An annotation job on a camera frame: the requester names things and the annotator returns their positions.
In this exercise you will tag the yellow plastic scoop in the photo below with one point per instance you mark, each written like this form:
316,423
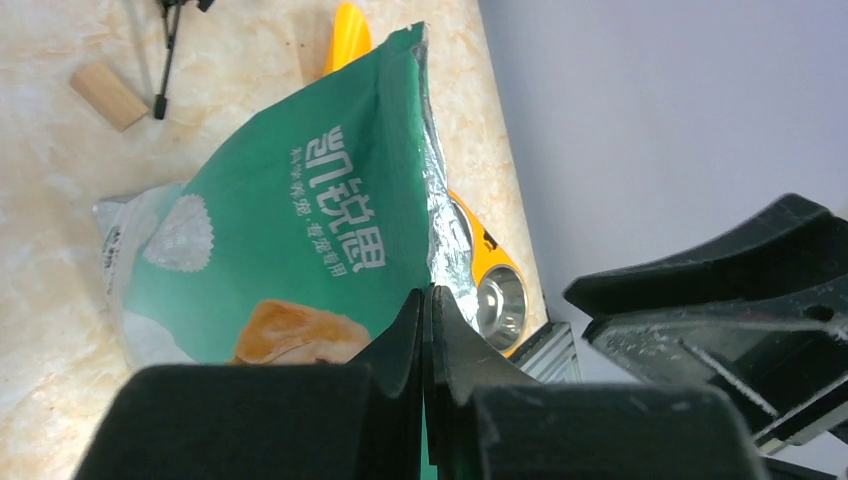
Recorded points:
350,40

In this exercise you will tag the green pet food bag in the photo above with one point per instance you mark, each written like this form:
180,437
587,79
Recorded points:
301,237

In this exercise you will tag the yellow double pet bowl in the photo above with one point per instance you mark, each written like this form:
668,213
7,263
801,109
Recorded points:
502,297

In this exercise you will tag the aluminium front rail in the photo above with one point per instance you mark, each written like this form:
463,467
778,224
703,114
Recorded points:
549,355

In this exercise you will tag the black tripod stand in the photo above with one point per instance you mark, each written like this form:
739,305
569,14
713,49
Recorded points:
170,14

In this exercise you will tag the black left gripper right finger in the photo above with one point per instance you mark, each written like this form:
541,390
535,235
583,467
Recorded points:
487,419

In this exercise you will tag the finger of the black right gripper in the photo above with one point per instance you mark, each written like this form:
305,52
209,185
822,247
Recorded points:
759,312

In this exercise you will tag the rectangular wooden block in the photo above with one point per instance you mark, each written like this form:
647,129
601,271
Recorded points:
108,95

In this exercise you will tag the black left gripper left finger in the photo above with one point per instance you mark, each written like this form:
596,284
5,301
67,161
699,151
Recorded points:
357,420

